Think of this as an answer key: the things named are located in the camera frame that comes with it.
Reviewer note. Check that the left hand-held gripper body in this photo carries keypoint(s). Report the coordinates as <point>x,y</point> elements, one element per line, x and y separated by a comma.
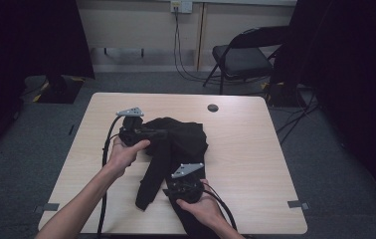
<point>131,132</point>

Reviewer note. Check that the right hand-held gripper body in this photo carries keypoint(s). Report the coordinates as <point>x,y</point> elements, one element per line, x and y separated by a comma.
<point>186,189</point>

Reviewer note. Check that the black pants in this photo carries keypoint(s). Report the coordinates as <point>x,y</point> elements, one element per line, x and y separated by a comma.
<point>182,139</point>

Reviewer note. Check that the person's left hand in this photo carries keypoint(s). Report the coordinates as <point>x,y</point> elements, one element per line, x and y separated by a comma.
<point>123,159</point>

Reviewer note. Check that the person's right hand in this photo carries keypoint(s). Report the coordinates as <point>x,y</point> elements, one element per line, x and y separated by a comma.
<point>206,209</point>

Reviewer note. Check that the round black table grommet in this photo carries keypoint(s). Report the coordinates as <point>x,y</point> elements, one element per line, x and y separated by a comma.
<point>213,108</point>

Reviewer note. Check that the yellow floor tape strip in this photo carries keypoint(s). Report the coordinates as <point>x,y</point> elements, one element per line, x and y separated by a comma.
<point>40,93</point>

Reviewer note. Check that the black folding chair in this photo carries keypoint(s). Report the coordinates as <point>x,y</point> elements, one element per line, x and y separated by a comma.
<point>242,61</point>

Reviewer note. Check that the wide black curtain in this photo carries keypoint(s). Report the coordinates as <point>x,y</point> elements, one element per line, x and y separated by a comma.
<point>17,49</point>

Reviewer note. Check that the tall black curtain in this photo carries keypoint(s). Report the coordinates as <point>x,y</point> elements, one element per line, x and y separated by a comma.
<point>351,83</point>

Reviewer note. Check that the black stand base plate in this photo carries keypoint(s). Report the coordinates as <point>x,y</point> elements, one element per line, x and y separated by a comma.
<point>60,91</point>

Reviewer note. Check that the white wall outlet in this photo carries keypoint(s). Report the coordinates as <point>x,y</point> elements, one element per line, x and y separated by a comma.
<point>181,6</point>

